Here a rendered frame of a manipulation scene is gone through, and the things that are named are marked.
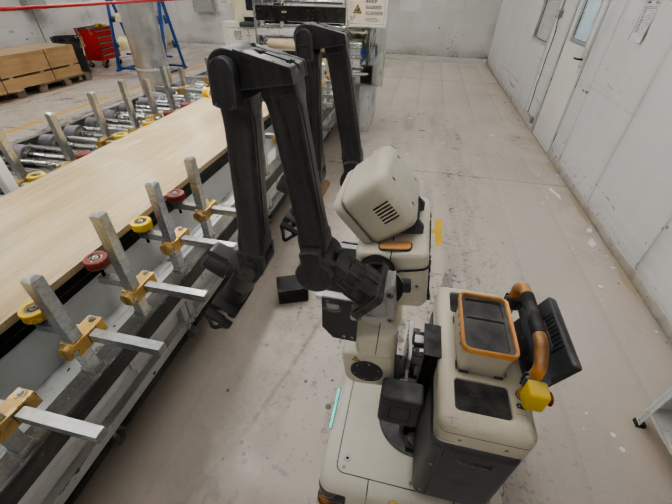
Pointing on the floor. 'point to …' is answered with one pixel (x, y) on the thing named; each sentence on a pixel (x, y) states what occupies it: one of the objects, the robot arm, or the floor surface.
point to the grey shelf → (659, 410)
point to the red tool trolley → (97, 43)
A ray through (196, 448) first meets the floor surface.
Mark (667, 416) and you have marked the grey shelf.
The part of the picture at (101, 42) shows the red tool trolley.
